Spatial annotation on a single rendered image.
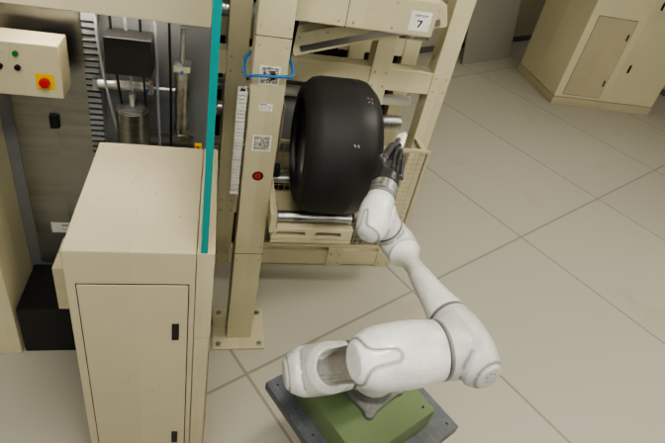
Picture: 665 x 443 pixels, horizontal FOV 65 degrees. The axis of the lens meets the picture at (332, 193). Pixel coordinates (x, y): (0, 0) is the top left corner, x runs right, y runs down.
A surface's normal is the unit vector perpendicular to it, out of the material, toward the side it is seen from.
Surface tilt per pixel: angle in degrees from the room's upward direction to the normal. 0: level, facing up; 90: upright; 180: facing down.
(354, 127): 43
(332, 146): 60
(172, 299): 90
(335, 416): 1
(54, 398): 0
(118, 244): 0
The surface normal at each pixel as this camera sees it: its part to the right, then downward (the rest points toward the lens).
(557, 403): 0.18, -0.80
